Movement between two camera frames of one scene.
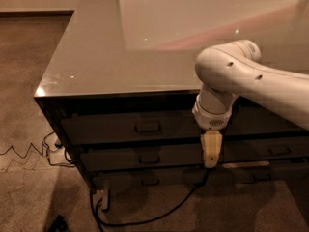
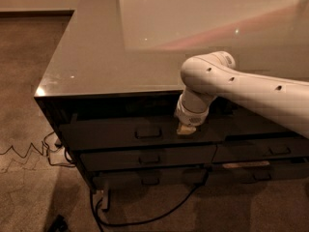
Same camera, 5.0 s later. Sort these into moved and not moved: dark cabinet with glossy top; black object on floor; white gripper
Moved: white gripper
Not moved: black object on floor; dark cabinet with glossy top
